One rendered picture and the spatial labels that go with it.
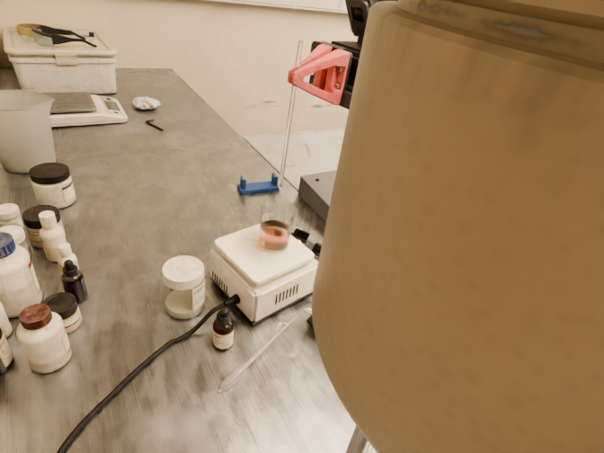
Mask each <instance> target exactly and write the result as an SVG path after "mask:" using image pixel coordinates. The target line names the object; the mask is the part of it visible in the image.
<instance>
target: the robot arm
mask: <svg viewBox="0 0 604 453"><path fill-rule="evenodd" d="M380 1H398V0H345V4H346V7H347V12H348V16H349V20H350V25H351V31H352V33H353V34H354V36H356V37H358V41H332V42H331V43H329V42H326V41H313V42H312V45H311V51H310V54H309V55H308V56H307V57H306V58H305V59H304V60H303V61H301V62H300V67H299V69H298V70H296V71H294V70H295V67H292V68H291V69H290V70H289V75H288V83H290V84H293V85H294V86H296V87H298V88H300V89H302V90H303V91H305V92H307V93H310V94H312V95H313V96H315V97H317V98H320V99H322V100H324V101H326V102H329V103H331V104H333V105H340V106H342V107H343V108H345V109H349V108H350V104H351V96H352V91H353V86H354V82H355V77H356V73H357V68H358V64H359V60H360V52H361V47H362V42H363V38H364V33H365V29H366V24H367V19H368V15H369V8H370V7H371V6H372V5H373V4H375V3H376V2H380ZM312 73H314V74H313V75H310V74H312ZM308 75H310V79H309V83H307V82H305V81H304V77H305V76H308Z"/></svg>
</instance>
